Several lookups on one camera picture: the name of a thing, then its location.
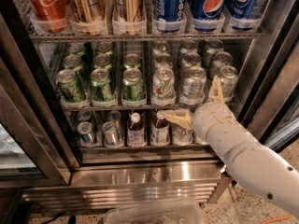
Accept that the orange cable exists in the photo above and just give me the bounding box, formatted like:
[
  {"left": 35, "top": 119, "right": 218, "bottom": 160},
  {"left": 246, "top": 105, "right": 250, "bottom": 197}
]
[{"left": 261, "top": 214, "right": 293, "bottom": 224}]

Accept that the green can front right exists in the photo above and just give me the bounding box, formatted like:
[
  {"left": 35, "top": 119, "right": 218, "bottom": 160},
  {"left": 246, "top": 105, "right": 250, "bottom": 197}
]
[{"left": 122, "top": 68, "right": 146, "bottom": 103}]

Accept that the white 7up can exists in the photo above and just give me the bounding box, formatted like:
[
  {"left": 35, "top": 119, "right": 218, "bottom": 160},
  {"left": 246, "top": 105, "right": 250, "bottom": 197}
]
[
  {"left": 182, "top": 66, "right": 206, "bottom": 100},
  {"left": 178, "top": 40, "right": 197, "bottom": 56},
  {"left": 152, "top": 41, "right": 170, "bottom": 57},
  {"left": 217, "top": 65, "right": 238, "bottom": 101},
  {"left": 202, "top": 39, "right": 224, "bottom": 68},
  {"left": 152, "top": 66, "right": 175, "bottom": 100}
]

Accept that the gold can left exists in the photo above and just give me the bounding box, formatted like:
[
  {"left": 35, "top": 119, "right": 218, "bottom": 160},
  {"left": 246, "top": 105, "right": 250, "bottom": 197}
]
[{"left": 70, "top": 0, "right": 105, "bottom": 35}]

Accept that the red Coca-Cola can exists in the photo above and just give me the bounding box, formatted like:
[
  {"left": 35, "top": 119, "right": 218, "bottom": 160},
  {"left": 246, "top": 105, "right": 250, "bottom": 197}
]
[{"left": 29, "top": 0, "right": 66, "bottom": 33}]

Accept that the white 7up can second-row left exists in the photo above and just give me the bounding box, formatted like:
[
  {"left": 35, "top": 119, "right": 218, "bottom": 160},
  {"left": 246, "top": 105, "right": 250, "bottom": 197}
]
[{"left": 153, "top": 53, "right": 173, "bottom": 69}]

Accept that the green can second-row right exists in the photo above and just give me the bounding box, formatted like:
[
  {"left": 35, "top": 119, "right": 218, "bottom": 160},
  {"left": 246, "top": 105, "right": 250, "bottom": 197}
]
[{"left": 123, "top": 53, "right": 142, "bottom": 70}]

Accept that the green can back middle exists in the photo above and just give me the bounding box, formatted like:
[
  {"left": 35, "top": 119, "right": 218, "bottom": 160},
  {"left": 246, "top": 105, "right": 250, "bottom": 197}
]
[{"left": 95, "top": 42, "right": 113, "bottom": 56}]

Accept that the green can second-row left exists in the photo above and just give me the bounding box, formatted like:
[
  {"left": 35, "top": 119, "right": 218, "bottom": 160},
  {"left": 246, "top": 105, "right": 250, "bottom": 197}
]
[{"left": 62, "top": 54, "right": 90, "bottom": 89}]

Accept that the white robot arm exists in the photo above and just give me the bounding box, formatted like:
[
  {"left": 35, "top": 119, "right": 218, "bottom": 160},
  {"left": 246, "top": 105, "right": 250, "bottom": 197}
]
[{"left": 163, "top": 91, "right": 299, "bottom": 217}]

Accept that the green can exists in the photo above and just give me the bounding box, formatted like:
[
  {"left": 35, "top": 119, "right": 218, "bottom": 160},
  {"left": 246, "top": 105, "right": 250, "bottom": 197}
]
[
  {"left": 56, "top": 69, "right": 86, "bottom": 103},
  {"left": 122, "top": 68, "right": 146, "bottom": 103},
  {"left": 91, "top": 68, "right": 114, "bottom": 102},
  {"left": 95, "top": 42, "right": 113, "bottom": 56},
  {"left": 66, "top": 43, "right": 88, "bottom": 59}
]

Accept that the silver can bottom back left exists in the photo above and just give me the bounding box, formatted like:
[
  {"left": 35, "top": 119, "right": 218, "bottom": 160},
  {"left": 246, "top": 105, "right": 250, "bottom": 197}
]
[{"left": 78, "top": 110, "right": 93, "bottom": 122}]

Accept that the white 7up can second-row middle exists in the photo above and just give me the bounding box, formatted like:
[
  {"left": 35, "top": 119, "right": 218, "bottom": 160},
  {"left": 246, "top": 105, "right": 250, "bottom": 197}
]
[{"left": 179, "top": 52, "right": 202, "bottom": 77}]

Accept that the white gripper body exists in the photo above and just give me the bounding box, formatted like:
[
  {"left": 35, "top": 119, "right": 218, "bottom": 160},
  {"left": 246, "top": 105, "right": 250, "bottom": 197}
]
[{"left": 192, "top": 102, "right": 247, "bottom": 159}]

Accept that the blue Pepsi can middle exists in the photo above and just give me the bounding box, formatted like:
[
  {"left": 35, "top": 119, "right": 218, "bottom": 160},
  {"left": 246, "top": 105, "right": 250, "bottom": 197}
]
[{"left": 192, "top": 0, "right": 224, "bottom": 32}]

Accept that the green can second-row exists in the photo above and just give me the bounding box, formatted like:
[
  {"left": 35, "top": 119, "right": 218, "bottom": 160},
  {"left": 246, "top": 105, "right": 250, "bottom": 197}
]
[
  {"left": 62, "top": 54, "right": 90, "bottom": 89},
  {"left": 123, "top": 53, "right": 142, "bottom": 70},
  {"left": 93, "top": 53, "right": 113, "bottom": 72}
]

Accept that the clear water bottle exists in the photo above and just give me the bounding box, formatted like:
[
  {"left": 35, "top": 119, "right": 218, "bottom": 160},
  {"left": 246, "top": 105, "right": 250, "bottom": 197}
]
[
  {"left": 172, "top": 124, "right": 193, "bottom": 146},
  {"left": 195, "top": 134, "right": 207, "bottom": 145}
]

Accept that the silver can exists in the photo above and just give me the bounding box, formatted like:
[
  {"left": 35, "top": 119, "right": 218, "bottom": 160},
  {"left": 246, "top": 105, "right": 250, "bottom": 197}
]
[
  {"left": 77, "top": 121, "right": 95, "bottom": 146},
  {"left": 78, "top": 110, "right": 93, "bottom": 122},
  {"left": 107, "top": 110, "right": 122, "bottom": 135},
  {"left": 103, "top": 121, "right": 119, "bottom": 147}
]

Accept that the green can front left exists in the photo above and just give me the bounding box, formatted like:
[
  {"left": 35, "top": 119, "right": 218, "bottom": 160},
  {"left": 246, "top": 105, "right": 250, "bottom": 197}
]
[{"left": 56, "top": 69, "right": 86, "bottom": 103}]

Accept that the fridge glass door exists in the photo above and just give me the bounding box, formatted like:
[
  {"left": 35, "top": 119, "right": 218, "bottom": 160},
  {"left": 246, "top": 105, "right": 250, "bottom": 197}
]
[{"left": 247, "top": 6, "right": 299, "bottom": 153}]

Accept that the green can back left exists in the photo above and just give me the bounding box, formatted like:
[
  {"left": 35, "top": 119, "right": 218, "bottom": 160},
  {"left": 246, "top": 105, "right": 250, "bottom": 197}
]
[{"left": 66, "top": 43, "right": 88, "bottom": 59}]

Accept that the brown drink bottle left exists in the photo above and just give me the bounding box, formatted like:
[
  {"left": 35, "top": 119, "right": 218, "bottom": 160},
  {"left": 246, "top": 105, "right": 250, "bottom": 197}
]
[{"left": 127, "top": 112, "right": 146, "bottom": 147}]

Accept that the stainless steel fridge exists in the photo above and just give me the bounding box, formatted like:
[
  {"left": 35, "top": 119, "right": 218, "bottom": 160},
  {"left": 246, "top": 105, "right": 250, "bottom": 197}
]
[{"left": 0, "top": 0, "right": 298, "bottom": 212}]

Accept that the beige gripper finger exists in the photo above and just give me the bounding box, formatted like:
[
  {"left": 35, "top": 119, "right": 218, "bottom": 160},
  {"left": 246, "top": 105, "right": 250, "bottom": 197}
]
[
  {"left": 209, "top": 76, "right": 224, "bottom": 103},
  {"left": 163, "top": 110, "right": 192, "bottom": 130}
]

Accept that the white 7up can second-row right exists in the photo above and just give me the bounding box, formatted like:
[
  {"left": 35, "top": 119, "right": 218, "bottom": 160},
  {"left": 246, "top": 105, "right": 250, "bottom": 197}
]
[{"left": 208, "top": 51, "right": 233, "bottom": 78}]

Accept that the clear water bottle left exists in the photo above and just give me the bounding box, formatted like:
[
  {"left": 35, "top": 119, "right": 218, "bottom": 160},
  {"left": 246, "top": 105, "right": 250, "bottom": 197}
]
[{"left": 172, "top": 124, "right": 193, "bottom": 146}]

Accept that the silver can bottom back right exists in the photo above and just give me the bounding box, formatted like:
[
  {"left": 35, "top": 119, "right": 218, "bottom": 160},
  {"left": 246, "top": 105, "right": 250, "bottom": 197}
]
[{"left": 107, "top": 110, "right": 122, "bottom": 135}]

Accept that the green can second-row middle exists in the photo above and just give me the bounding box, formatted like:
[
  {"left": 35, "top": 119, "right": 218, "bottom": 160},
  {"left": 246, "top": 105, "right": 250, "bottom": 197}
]
[{"left": 93, "top": 53, "right": 113, "bottom": 72}]

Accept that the green can front middle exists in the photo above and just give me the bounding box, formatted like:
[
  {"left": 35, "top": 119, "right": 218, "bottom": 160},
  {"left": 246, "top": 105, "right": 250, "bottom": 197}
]
[{"left": 91, "top": 68, "right": 114, "bottom": 102}]

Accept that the silver can bottom front right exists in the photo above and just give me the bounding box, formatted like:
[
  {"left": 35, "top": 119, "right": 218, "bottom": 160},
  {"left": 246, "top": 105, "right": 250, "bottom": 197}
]
[{"left": 103, "top": 121, "right": 119, "bottom": 147}]

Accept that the clear water bottle right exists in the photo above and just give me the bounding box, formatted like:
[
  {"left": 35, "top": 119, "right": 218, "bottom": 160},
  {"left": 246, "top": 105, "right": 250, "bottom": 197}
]
[{"left": 195, "top": 134, "right": 207, "bottom": 145}]

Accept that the silver can bottom front left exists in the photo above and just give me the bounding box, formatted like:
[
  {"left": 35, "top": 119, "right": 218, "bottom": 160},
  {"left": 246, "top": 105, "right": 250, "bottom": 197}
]
[{"left": 77, "top": 121, "right": 95, "bottom": 146}]

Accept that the brown drink bottle right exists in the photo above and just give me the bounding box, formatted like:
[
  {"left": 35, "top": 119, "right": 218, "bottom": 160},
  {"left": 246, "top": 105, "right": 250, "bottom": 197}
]
[{"left": 151, "top": 110, "right": 169, "bottom": 147}]

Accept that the blue Pepsi can left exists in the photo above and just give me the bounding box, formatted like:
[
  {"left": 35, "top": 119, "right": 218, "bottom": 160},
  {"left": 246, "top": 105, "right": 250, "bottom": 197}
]
[{"left": 153, "top": 0, "right": 185, "bottom": 32}]

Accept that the white 7up can second-row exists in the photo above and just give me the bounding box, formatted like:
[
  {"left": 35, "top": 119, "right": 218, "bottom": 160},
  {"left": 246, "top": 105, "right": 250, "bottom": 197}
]
[
  {"left": 153, "top": 53, "right": 173, "bottom": 69},
  {"left": 208, "top": 51, "right": 233, "bottom": 78},
  {"left": 179, "top": 52, "right": 202, "bottom": 77}
]

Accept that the brown drink bottle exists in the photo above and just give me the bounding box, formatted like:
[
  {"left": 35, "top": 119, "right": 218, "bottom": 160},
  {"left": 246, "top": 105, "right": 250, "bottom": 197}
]
[
  {"left": 127, "top": 112, "right": 146, "bottom": 147},
  {"left": 151, "top": 110, "right": 169, "bottom": 147}
]

